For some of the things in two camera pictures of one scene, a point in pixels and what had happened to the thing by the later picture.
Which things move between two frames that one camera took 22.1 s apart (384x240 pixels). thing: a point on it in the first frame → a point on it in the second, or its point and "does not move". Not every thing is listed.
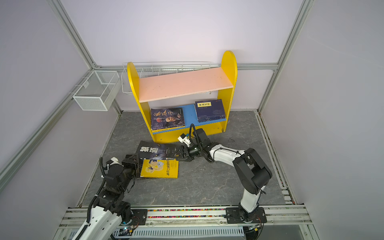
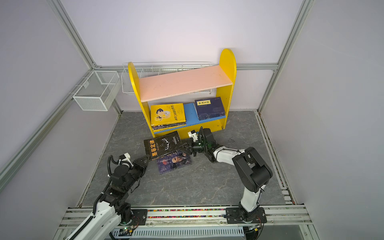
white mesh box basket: [98, 91] does not move
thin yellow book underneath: [160, 168] → [167, 114]
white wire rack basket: [151, 69] does not move
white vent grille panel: [182, 232] does not move
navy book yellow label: [209, 110] does not move
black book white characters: [151, 150] → [161, 126]
